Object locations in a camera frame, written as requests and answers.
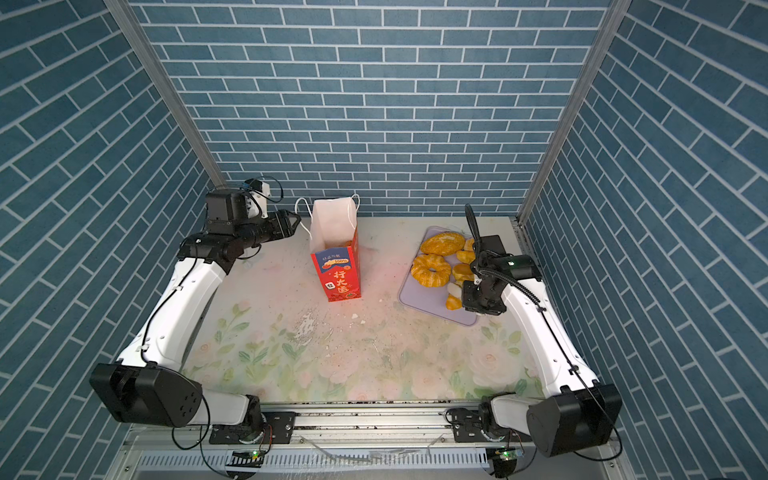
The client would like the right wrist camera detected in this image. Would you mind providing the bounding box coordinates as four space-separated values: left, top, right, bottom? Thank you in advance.
473 235 507 257

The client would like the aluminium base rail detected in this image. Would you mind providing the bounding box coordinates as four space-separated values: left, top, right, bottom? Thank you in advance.
106 402 634 479

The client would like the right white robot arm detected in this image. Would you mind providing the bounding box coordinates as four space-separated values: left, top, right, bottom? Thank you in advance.
447 255 622 459

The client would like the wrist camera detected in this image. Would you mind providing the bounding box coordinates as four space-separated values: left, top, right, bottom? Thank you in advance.
205 179 272 225
473 235 507 257

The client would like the small yellow egg tart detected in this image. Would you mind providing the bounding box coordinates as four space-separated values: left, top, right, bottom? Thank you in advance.
452 263 475 283

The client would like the red white paper bag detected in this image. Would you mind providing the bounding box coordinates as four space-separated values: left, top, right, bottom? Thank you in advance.
294 193 362 302

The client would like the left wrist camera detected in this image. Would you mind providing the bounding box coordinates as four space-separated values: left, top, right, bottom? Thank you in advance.
205 179 272 225

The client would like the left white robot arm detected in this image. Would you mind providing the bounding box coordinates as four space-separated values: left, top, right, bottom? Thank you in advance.
89 210 301 443

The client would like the lavender plastic tray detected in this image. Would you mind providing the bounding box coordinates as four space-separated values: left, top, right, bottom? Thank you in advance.
398 225 478 327

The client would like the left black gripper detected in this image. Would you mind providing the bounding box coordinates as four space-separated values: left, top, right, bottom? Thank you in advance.
232 208 301 251

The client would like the braided wreath bread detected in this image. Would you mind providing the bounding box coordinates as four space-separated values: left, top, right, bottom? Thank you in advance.
410 254 452 288

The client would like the long seeded bread loaf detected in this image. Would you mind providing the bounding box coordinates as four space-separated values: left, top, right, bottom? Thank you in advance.
420 232 466 257

